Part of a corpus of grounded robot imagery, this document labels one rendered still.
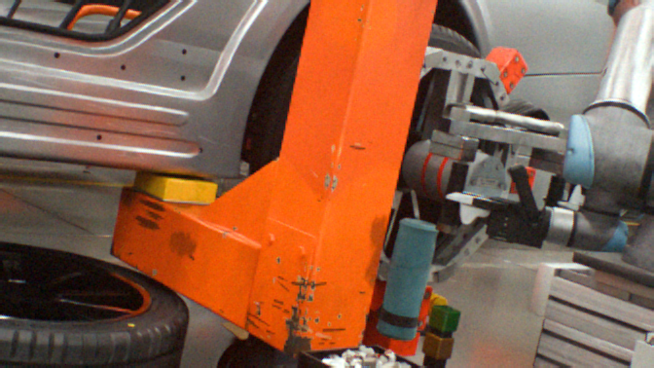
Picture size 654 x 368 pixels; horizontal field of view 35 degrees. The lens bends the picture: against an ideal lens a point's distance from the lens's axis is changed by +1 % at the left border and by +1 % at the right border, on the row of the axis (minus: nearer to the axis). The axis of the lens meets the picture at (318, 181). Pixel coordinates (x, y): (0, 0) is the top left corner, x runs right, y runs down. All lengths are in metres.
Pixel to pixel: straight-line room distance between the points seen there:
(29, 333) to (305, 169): 0.54
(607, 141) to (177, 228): 0.89
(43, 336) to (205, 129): 0.65
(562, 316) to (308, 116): 0.56
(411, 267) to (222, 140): 0.50
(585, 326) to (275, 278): 0.54
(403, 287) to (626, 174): 0.68
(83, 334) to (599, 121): 0.94
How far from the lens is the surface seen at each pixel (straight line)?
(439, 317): 1.83
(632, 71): 1.88
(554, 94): 3.02
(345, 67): 1.77
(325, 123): 1.78
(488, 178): 2.30
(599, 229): 2.14
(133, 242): 2.26
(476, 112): 2.16
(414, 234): 2.22
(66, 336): 1.80
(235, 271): 1.96
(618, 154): 1.74
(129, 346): 1.85
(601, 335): 1.79
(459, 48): 2.49
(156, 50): 2.15
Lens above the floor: 1.04
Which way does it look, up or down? 7 degrees down
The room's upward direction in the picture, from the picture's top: 12 degrees clockwise
